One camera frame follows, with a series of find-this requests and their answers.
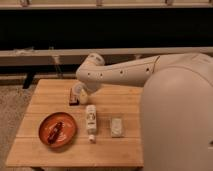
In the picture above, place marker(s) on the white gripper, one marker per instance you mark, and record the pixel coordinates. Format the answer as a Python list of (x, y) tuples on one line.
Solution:
[(79, 89)]

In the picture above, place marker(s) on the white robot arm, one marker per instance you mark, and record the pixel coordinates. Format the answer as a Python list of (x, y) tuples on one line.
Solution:
[(176, 106)]

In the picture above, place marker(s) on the red brown snack box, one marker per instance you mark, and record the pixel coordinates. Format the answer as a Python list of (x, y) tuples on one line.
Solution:
[(73, 98)]

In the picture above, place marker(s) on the white plastic bottle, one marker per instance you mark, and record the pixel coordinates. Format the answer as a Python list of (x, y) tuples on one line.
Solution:
[(91, 123)]

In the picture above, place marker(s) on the dark snack bar in bowl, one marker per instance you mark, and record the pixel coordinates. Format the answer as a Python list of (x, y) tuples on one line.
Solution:
[(53, 135)]

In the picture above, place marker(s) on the clear wrapped white packet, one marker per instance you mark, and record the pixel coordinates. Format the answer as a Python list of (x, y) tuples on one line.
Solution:
[(116, 126)]

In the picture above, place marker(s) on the wooden table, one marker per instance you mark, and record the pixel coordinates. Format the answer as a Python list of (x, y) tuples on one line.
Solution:
[(52, 95)]

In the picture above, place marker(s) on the grey horizontal wall rail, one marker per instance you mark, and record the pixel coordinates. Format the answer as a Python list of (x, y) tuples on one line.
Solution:
[(33, 57)]

